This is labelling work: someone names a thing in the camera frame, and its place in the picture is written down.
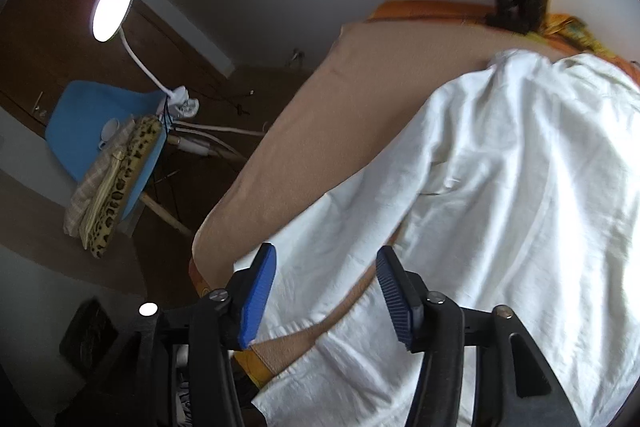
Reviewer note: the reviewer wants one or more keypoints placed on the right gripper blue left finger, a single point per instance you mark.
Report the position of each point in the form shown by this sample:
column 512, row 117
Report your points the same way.
column 254, row 293

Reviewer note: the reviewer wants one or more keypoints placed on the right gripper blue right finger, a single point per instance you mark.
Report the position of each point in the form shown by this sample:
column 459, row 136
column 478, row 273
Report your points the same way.
column 403, row 293

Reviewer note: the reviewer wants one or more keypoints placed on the white shirt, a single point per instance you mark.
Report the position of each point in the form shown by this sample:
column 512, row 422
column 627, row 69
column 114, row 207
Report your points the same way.
column 514, row 185

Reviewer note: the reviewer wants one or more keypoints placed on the leopard print cloth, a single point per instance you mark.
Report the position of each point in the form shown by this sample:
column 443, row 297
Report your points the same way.
column 127, row 161

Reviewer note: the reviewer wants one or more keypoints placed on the beige checked folded cloth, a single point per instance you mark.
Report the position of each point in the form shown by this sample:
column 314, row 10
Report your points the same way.
column 86, row 202

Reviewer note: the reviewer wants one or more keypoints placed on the blue chair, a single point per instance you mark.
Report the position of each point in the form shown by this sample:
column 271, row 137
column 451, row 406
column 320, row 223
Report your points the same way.
column 74, row 129

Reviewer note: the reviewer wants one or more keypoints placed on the white gooseneck desk lamp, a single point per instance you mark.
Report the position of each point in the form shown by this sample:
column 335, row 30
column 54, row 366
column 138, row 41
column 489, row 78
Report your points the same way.
column 107, row 23

